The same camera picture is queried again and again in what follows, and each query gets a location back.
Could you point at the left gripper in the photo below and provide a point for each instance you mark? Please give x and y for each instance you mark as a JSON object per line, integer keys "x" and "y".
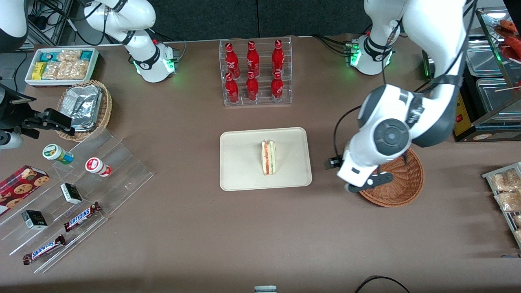
{"x": 333, "y": 162}

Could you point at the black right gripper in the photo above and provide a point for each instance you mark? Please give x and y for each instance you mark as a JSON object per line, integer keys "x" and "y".
{"x": 11, "y": 115}

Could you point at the triangular sandwich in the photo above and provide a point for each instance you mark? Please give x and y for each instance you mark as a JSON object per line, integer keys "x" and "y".
{"x": 268, "y": 158}

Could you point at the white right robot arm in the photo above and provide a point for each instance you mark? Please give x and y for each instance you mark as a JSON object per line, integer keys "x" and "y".
{"x": 142, "y": 61}

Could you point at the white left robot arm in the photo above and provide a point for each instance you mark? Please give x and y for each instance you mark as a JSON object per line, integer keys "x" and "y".
{"x": 386, "y": 134}

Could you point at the large round wicker basket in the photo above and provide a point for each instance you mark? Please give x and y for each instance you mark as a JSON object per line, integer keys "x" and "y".
{"x": 407, "y": 183}

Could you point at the small oval wicker basket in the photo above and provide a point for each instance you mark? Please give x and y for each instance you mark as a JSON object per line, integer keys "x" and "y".
{"x": 106, "y": 110}

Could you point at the cream plastic tray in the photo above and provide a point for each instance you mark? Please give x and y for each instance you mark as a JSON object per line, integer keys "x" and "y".
{"x": 240, "y": 158}

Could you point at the green lid drink bottle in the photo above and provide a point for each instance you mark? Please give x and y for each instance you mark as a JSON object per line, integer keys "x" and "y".
{"x": 55, "y": 152}

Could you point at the red cookie box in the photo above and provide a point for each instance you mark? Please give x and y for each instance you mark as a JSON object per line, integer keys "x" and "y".
{"x": 20, "y": 187}

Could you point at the yellow snack packet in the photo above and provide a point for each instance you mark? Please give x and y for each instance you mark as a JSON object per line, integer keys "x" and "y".
{"x": 38, "y": 71}

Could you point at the small black box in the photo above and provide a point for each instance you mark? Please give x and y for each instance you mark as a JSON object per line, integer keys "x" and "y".
{"x": 71, "y": 193}
{"x": 34, "y": 219}

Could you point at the silver foil packs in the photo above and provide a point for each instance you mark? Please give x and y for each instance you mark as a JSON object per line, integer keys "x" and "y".
{"x": 83, "y": 106}

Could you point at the clear cracker bag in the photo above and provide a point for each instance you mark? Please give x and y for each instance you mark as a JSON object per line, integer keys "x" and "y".
{"x": 69, "y": 55}
{"x": 77, "y": 70}
{"x": 55, "y": 70}

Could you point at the red lid drink bottle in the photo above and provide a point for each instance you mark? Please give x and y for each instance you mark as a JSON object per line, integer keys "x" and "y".
{"x": 95, "y": 166}

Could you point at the teal snack packet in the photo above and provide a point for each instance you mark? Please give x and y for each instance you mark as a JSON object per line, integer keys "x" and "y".
{"x": 49, "y": 56}
{"x": 86, "y": 55}

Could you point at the snickers chocolate bar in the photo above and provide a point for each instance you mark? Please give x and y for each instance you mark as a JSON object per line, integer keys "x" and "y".
{"x": 44, "y": 249}
{"x": 81, "y": 216}

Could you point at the white rectangular snack bin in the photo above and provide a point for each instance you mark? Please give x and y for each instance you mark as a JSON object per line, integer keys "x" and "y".
{"x": 93, "y": 65}

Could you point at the clear acrylic stepped display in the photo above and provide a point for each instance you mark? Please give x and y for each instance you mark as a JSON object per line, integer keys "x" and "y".
{"x": 122, "y": 171}

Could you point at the red cola bottle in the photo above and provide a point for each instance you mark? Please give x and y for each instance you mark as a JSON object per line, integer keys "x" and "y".
{"x": 277, "y": 87}
{"x": 232, "y": 61}
{"x": 252, "y": 87}
{"x": 252, "y": 59}
{"x": 278, "y": 57}
{"x": 232, "y": 89}

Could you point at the clear bag of snacks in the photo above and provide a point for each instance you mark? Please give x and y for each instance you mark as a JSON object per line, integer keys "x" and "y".
{"x": 506, "y": 181}
{"x": 508, "y": 201}

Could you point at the small white grey object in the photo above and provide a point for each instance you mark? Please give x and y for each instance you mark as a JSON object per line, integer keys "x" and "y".
{"x": 265, "y": 289}

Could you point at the black heated display case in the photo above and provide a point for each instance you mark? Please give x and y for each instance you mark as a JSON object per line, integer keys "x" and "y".
{"x": 488, "y": 93}

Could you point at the clear acrylic bottle rack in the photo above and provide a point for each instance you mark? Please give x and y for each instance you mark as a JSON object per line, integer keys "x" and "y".
{"x": 262, "y": 67}

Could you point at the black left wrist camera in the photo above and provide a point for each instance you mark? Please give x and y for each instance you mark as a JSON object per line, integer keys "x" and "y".
{"x": 333, "y": 162}

